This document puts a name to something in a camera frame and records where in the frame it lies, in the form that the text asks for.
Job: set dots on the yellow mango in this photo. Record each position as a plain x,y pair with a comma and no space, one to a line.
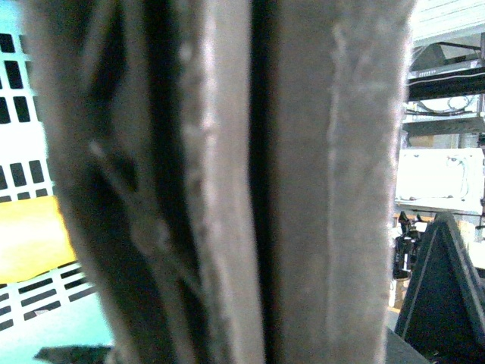
34,239

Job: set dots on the light blue plastic basket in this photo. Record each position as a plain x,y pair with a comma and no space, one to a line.
58,308

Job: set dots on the white box on shelf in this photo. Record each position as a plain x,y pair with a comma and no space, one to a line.
450,179

